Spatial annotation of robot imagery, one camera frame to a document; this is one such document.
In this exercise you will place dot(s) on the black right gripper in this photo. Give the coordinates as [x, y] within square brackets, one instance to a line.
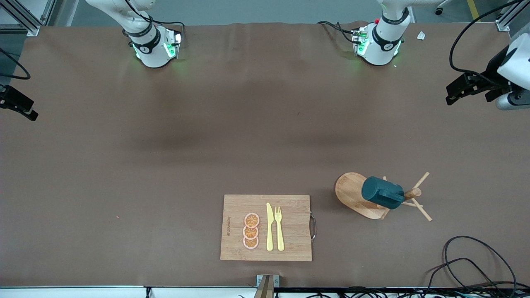
[12, 100]

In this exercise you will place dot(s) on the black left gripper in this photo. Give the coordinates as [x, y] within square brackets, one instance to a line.
[492, 67]

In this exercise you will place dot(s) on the dark green mug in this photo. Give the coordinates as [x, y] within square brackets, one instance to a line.
[381, 192]

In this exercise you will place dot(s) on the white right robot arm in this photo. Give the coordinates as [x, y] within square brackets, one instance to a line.
[151, 56]

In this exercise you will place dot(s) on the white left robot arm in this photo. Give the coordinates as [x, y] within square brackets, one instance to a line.
[379, 51]

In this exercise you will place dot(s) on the wooden mug rack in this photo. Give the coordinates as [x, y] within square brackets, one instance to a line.
[350, 192]

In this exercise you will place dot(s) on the white paper scrap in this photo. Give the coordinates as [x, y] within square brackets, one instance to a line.
[421, 35]

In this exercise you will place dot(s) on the black caster wheel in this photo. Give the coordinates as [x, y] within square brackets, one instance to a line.
[439, 10]

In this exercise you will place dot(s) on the brown table cover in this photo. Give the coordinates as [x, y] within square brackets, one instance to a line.
[124, 165]

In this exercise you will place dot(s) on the bamboo cutting board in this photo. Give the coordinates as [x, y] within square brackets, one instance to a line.
[294, 227]

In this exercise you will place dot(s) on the yellow plastic fork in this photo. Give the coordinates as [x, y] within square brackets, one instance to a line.
[280, 236]

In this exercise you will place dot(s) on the yellow plastic knife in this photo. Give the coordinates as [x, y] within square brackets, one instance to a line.
[269, 231]

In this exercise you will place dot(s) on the toy orange slice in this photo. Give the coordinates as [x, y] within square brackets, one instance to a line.
[250, 232]
[251, 220]
[250, 243]

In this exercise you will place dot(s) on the aluminium frame post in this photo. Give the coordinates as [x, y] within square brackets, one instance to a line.
[25, 21]
[503, 25]

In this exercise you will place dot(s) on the metal table edge bracket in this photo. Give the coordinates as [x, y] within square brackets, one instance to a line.
[265, 287]

